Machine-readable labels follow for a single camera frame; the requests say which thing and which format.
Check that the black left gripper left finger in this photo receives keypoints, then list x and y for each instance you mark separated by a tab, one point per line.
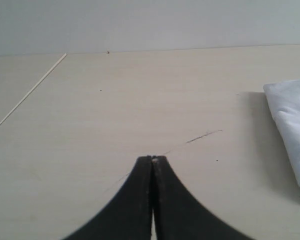
128	215

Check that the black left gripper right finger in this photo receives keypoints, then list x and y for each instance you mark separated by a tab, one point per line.
178	215

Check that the white t-shirt red lettering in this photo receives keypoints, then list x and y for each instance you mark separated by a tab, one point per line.
283	100

